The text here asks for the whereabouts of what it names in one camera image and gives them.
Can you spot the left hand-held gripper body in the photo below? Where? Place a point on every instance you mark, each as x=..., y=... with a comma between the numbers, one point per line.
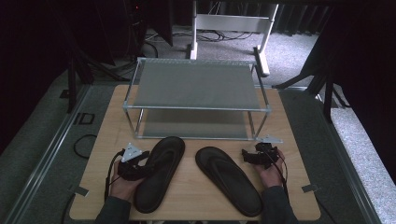
x=128, y=152

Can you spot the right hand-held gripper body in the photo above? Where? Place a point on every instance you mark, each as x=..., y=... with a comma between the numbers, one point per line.
x=266, y=154

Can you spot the black flip-flop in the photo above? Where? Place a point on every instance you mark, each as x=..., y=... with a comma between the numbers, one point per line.
x=160, y=174
x=229, y=180

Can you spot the grey two-tier shoe rack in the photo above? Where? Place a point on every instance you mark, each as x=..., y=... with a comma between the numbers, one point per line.
x=196, y=84

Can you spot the person's right hand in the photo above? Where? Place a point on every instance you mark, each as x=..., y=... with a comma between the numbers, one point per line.
x=271, y=175

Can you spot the person's left hand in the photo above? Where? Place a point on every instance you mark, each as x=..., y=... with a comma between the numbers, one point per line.
x=123, y=186

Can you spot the grey tape piece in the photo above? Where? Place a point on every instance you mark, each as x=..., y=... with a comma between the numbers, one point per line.
x=310, y=188
x=79, y=190

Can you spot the black metal stand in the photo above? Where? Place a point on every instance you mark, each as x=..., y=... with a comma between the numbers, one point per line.
x=72, y=87
x=327, y=96

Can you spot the black rectangular bracket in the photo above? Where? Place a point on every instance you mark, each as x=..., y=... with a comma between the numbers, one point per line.
x=84, y=118

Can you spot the white table frame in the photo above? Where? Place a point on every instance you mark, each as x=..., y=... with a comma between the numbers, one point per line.
x=232, y=22

